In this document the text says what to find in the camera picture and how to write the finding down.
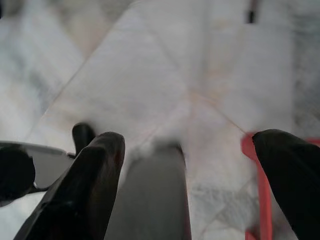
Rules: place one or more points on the grey black robot left leg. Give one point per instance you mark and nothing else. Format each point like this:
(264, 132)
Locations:
(17, 172)

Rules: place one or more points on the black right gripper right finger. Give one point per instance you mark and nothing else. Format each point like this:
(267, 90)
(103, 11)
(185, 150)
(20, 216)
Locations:
(295, 180)

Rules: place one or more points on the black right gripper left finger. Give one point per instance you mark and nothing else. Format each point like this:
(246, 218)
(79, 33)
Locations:
(82, 190)

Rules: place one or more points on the red plastic stool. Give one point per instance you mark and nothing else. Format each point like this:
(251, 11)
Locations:
(265, 200)

